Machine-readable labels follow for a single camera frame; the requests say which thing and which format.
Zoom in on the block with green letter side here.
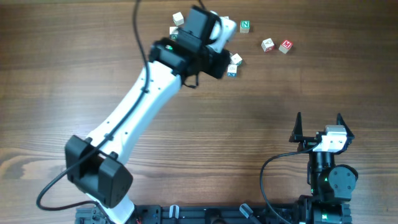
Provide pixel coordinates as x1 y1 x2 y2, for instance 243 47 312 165
169 27 178 40

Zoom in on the plain white wooden block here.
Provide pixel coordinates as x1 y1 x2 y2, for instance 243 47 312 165
172 12 184 26

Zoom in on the red letter M block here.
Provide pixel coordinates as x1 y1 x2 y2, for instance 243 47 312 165
279 40 293 54

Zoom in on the right black cable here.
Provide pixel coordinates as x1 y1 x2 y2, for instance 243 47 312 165
259 142 321 224

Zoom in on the white block green N side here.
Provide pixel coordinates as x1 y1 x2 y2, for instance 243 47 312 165
230 54 243 66

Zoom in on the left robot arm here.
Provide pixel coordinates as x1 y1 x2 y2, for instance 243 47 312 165
65 6 237 223

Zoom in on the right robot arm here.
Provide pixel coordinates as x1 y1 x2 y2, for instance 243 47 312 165
289 113 359 223

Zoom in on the white block red picture side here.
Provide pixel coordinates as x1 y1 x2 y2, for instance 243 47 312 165
261 38 275 52

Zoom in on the green letter N block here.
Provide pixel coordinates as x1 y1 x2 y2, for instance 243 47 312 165
239 20 251 34

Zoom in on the left black cable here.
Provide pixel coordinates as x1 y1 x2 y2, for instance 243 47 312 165
35 0 152 212

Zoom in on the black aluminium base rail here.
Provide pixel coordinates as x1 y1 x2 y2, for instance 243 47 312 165
74 203 352 224

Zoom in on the black cable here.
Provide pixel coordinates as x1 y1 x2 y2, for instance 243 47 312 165
259 142 321 224
35 0 152 212

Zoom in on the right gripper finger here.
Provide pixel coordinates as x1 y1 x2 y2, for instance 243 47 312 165
289 112 303 142
336 113 355 140

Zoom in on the block with blue X side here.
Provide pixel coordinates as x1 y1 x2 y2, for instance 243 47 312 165
227 64 238 77

